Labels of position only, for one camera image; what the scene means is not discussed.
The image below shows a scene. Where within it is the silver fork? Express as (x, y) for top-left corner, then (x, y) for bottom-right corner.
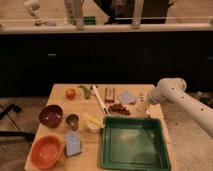
(139, 94), (150, 118)

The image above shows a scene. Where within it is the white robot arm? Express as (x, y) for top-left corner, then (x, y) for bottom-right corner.
(137, 78), (213, 138)

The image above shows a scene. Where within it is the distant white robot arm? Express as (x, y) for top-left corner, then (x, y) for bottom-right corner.
(24, 0), (40, 19)

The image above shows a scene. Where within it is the green plastic tray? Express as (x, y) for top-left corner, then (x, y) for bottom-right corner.
(100, 117), (171, 171)

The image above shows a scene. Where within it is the bunch of red grapes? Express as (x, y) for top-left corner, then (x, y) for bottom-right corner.
(108, 103), (130, 115)

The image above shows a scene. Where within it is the yellow banana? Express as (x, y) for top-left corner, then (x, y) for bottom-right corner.
(83, 113), (104, 129)

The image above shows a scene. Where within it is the green chili pepper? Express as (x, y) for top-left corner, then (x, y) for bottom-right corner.
(78, 85), (90, 99)

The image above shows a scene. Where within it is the small metal cup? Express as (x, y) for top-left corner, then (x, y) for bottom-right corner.
(66, 114), (79, 131)

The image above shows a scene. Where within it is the red tomato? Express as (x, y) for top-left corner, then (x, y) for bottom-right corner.
(65, 88), (76, 100)

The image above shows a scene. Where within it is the blue sponge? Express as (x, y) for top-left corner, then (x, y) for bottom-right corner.
(65, 132), (82, 157)

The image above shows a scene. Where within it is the dark red bowl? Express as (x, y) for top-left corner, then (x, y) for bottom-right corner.
(39, 105), (63, 128)

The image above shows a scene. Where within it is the orange plastic bowl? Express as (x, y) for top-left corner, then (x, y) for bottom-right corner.
(30, 135), (63, 170)

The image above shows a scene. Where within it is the black tripod stand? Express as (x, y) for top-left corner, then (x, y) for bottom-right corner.
(0, 104), (35, 141)

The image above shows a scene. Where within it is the white handled knife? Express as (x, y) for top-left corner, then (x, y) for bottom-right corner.
(91, 85), (108, 115)

